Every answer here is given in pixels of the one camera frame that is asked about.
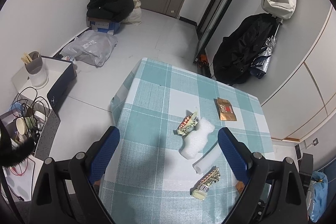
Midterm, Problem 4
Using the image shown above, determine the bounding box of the paper cup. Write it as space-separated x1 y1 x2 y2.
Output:
16 117 30 135

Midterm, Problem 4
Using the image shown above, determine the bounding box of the blue plastic bag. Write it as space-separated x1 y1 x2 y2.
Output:
306 171 328 223

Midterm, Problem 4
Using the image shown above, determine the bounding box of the striped snack wrapper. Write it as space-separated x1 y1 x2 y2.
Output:
190 166 221 199
176 107 200 136

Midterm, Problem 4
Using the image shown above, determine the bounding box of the grey speckled box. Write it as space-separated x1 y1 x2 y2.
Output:
34 110 61 161

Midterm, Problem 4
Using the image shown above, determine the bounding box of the checked teal tablecloth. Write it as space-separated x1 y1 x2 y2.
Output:
98 57 275 224

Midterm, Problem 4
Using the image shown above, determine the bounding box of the beige tote bag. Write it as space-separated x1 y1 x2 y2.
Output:
123 0 142 26

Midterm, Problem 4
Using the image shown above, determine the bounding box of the black hanging jacket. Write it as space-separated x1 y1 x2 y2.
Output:
213 13 280 86

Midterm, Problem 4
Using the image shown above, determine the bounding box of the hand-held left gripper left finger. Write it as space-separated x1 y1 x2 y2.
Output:
31 126 121 224

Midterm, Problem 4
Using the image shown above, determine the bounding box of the white foam wrap piece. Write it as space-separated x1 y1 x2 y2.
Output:
179 117 215 161

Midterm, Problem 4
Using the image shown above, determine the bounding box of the black clothes pile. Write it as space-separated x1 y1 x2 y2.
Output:
87 0 135 23

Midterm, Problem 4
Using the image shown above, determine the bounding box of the black cable tangle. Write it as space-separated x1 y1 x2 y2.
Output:
10 86 51 140

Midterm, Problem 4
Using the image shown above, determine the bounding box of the dark blue shoe box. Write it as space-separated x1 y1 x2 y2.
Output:
12 56 78 114

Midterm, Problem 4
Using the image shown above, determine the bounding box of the bundle of wooden chopsticks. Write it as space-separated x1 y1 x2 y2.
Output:
21 52 33 65

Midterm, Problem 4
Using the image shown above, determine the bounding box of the orange object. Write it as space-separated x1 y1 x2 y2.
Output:
198 54 210 67

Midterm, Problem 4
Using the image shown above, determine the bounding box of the black metal frame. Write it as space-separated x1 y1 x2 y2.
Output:
194 0 259 77

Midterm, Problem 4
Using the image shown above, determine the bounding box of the grey plastic mailing bag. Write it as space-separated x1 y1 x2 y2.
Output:
60 30 118 67

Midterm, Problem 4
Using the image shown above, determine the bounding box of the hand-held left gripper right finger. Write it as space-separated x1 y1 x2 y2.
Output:
218 127 307 224

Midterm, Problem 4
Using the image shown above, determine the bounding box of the white foam tube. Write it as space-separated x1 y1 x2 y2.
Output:
192 144 223 174

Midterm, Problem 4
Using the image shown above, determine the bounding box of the black fuzzy cloth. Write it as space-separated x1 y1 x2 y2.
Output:
0 121 36 168

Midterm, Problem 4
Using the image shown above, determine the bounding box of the silver folded umbrella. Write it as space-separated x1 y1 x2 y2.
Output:
249 18 282 79

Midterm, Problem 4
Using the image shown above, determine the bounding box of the blue cardboard box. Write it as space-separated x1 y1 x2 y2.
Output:
88 16 122 35

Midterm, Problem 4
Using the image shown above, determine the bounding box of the white grey chopstick holder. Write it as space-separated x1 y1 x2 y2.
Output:
22 51 49 89

